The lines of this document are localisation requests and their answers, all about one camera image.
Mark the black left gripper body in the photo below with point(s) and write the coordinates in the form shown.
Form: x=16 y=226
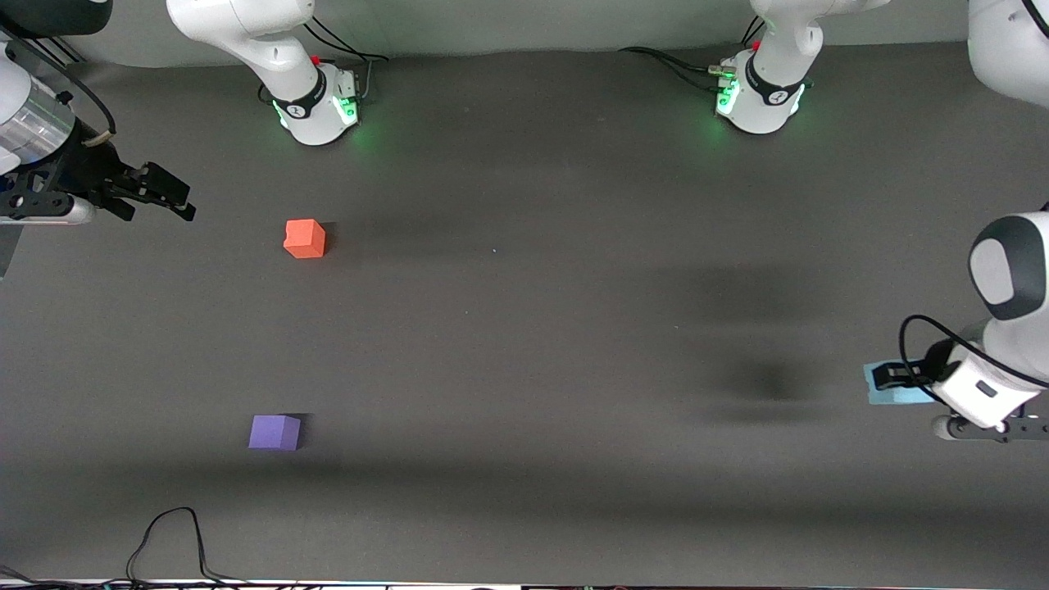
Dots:
x=937 y=361

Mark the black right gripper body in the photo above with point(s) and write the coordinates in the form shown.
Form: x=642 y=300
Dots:
x=92 y=170

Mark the light blue foam block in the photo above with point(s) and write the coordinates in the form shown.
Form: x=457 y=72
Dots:
x=889 y=397

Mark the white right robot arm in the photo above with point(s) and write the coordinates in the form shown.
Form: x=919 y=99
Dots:
x=270 y=49

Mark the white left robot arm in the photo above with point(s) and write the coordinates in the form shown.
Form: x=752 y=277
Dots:
x=770 y=98

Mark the orange foam block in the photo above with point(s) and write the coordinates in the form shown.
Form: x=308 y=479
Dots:
x=305 y=239

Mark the purple foam block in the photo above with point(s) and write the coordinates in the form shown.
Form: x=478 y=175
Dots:
x=274 y=433

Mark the dark grey table mat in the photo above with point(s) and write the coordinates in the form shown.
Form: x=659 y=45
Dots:
x=533 y=369

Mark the aluminium frame rail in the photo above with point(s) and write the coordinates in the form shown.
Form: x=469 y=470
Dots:
x=57 y=49

